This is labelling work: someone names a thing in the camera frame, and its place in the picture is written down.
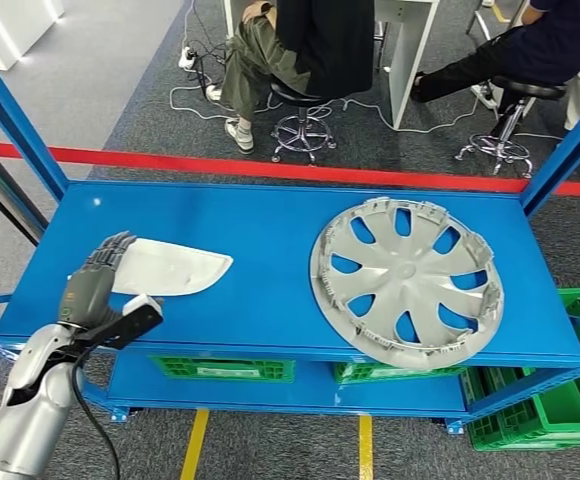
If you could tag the blue metal shelf rack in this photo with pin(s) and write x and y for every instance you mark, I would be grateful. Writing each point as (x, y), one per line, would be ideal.
(270, 265)

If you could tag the white curved plastic part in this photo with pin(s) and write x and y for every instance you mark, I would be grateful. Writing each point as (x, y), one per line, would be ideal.
(170, 268)

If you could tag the red barrier belt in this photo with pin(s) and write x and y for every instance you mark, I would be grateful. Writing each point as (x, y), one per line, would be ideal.
(270, 169)

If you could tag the grey wheel hubcap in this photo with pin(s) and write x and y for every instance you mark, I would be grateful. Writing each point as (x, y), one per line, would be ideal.
(405, 272)

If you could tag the black round stool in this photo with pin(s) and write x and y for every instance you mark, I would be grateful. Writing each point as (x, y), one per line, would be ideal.
(294, 93)
(525, 87)

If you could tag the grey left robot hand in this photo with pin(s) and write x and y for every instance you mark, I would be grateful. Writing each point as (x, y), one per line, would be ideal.
(88, 295)

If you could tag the white power strip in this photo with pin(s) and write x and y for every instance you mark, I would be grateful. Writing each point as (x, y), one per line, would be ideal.
(482, 99)
(186, 60)

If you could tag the chrome barrier stanchion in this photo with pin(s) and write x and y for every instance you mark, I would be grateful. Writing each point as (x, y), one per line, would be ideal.
(5, 189)

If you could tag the white plinth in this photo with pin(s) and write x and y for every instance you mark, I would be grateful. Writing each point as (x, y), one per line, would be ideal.
(10, 26)

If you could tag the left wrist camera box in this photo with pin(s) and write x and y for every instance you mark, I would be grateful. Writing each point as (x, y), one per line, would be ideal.
(134, 321)

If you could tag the green plastic crate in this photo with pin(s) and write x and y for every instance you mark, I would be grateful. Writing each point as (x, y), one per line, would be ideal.
(370, 372)
(220, 369)
(570, 411)

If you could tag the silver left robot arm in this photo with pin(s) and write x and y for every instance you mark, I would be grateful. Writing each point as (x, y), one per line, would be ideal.
(35, 411)

